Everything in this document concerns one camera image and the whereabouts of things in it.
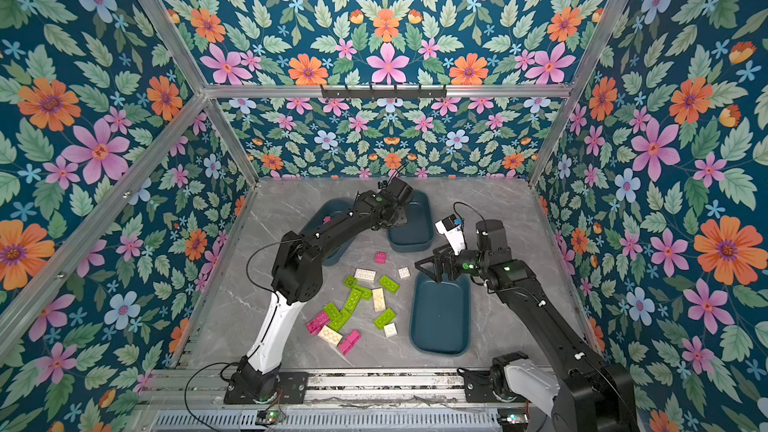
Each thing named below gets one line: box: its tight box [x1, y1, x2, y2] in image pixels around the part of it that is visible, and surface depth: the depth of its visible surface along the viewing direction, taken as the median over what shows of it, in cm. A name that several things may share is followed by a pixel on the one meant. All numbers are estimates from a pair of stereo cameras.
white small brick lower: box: [384, 322, 397, 337], surface depth 84 cm
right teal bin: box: [410, 272, 472, 356], surface depth 86 cm
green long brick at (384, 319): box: [374, 308, 397, 330], surface depth 87 cm
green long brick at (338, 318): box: [324, 302, 352, 331], surface depth 87 cm
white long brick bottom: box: [317, 324, 344, 347], surface depth 83 cm
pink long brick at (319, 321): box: [306, 311, 330, 335], surface depth 86 cm
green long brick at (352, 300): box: [344, 288, 362, 313], surface depth 90 cm
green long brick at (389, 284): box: [378, 275, 401, 294], surface depth 93 cm
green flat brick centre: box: [355, 286, 373, 301], surface depth 90 cm
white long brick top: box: [354, 268, 377, 283], surface depth 93 cm
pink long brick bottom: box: [338, 330, 361, 355], surface depth 81 cm
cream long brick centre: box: [372, 288, 386, 312], surface depth 89 cm
